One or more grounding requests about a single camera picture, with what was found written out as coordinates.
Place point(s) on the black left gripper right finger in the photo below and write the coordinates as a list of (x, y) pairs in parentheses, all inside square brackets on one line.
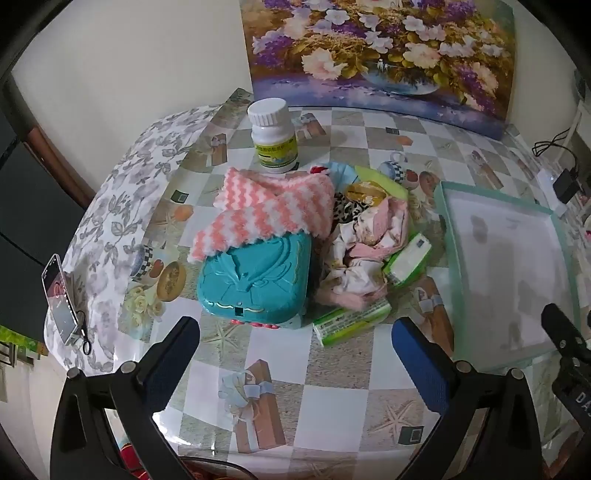
[(508, 445)]

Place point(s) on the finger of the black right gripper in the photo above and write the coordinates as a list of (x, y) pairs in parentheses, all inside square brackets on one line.
[(564, 335)]

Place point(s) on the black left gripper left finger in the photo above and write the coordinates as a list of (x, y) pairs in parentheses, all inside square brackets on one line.
[(83, 444)]

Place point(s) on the green white tissue pack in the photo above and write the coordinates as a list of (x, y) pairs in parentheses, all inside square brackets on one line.
[(342, 324)]

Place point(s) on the small green tissue pack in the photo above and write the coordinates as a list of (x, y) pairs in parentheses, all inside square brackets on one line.
[(408, 263)]

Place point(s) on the pink floral cloth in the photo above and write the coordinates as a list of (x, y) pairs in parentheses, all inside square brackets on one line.
[(353, 256)]

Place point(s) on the lime green cloth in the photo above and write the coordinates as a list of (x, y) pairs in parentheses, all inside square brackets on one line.
[(391, 187)]

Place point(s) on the yellow round snack packet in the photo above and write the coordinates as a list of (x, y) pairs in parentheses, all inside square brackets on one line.
[(367, 193)]

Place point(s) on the black white leopard scrunchie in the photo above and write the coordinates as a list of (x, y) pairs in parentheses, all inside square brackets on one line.
[(345, 210)]

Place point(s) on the blue surgical face mask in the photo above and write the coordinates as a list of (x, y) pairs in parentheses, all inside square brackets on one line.
[(342, 175)]

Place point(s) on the pink white striped towel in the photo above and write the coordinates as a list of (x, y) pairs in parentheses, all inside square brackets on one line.
[(253, 207)]

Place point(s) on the pink red plush doll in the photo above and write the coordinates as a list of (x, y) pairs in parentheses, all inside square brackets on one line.
[(319, 169)]

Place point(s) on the translucent teal-rimmed tray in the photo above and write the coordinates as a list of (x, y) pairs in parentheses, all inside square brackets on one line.
[(508, 258)]

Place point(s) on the white power strip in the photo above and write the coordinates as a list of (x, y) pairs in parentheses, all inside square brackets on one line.
[(546, 184)]

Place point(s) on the black power adapter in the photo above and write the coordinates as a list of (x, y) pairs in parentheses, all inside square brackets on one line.
[(566, 186)]

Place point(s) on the grey floral tablecloth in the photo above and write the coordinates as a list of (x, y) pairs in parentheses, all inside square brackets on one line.
[(99, 258)]

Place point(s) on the teal plastic toy case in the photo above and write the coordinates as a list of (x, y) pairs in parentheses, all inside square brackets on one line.
[(264, 284)]

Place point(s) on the floral oil painting canvas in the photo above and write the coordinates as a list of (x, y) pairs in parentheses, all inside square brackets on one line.
[(447, 61)]

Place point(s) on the white green-label pill bottle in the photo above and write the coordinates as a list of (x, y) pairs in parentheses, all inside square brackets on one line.
[(273, 135)]

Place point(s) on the smartphone with strap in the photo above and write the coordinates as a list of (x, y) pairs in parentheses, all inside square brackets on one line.
[(70, 322)]

